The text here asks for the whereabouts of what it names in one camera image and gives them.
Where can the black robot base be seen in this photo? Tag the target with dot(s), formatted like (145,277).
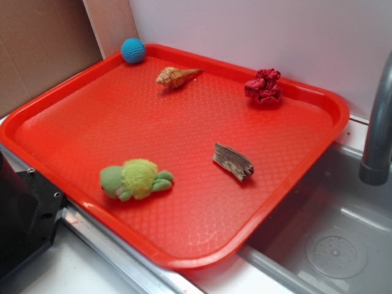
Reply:
(30,209)

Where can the brown wood chip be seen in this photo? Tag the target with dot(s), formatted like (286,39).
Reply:
(232,161)

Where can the red plastic tray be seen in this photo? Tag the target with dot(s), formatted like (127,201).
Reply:
(115,111)

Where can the green plush turtle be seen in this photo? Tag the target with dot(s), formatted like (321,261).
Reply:
(136,178)

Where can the tan spiral seashell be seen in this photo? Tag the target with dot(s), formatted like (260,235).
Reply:
(173,78)

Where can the red crumpled cloth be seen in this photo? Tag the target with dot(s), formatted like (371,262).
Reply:
(264,88)

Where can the blue crocheted ball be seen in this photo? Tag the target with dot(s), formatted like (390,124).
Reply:
(133,51)

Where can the grey sink basin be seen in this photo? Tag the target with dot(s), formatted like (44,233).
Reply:
(331,234)

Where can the grey faucet spout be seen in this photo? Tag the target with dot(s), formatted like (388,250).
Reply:
(376,159)

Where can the brown cardboard panel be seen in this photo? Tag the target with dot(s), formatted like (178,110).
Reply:
(43,43)

